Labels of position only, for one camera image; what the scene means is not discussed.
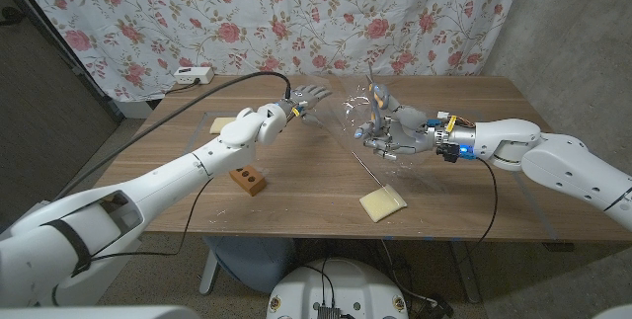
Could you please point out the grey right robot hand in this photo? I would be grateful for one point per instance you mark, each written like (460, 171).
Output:
(410, 134)

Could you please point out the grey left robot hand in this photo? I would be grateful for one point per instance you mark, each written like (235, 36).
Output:
(308, 97)

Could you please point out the transparent cling film sheet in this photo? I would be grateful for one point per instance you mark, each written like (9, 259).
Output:
(345, 106)

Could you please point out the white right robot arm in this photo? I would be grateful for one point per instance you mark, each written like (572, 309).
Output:
(558, 161)

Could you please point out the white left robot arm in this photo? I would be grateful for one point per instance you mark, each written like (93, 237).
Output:
(163, 185)

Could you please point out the brown wooden block with holes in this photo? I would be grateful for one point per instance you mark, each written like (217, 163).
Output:
(249, 181)

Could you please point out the yellow sponge near front edge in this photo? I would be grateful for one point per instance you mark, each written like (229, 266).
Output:
(382, 204)

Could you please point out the yellow sponge at left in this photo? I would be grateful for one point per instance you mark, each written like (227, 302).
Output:
(219, 125)

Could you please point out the floral backdrop cloth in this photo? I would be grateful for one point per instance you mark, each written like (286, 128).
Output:
(247, 13)

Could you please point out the white power strip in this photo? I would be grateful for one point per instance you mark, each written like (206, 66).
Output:
(192, 76)

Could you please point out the grey metal table leg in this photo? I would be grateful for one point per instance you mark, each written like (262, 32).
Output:
(466, 269)
(208, 272)

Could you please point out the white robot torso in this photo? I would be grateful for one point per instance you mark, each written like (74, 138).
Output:
(345, 284)

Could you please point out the blue grey round stool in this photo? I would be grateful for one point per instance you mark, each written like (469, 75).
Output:
(252, 260)

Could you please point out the black power adapter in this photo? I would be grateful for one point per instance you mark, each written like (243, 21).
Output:
(434, 306)

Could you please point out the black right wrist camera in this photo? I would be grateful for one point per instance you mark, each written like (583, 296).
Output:
(450, 152)

